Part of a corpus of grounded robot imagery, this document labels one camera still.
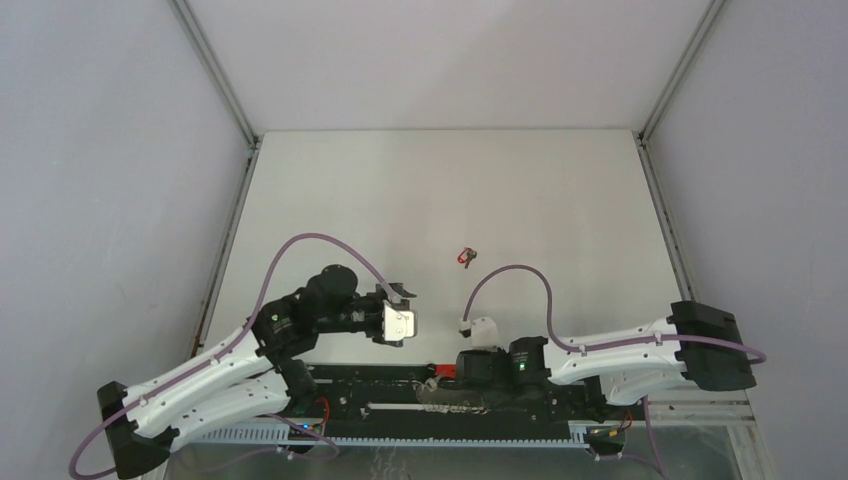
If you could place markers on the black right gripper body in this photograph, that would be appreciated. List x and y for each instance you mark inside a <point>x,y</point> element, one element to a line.
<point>487,353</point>

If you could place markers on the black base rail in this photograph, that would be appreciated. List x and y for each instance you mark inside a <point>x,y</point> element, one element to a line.
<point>408,404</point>

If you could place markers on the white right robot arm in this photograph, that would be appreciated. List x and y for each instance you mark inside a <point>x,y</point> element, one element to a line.
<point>695,345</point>

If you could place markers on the grey aluminium frame rail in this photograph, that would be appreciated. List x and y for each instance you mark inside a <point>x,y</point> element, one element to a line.
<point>657,142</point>

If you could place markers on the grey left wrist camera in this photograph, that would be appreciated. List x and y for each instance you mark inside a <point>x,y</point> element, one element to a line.
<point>399,323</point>

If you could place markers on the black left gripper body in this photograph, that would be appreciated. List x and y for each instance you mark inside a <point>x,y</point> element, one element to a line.
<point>369,307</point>

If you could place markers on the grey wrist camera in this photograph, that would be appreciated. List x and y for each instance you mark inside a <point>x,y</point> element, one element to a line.
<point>399,323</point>
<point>483,334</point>

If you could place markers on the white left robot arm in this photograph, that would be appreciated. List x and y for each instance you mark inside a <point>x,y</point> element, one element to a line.
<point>251,372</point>

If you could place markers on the white slotted cable duct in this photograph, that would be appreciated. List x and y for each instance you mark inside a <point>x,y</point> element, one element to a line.
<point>268,434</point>

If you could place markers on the left aluminium frame post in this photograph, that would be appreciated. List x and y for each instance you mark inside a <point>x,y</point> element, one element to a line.
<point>205,52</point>

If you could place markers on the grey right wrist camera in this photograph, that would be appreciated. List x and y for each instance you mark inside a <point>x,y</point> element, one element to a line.
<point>483,334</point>

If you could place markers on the key with red tag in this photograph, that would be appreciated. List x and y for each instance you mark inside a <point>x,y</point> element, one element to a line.
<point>466,257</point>

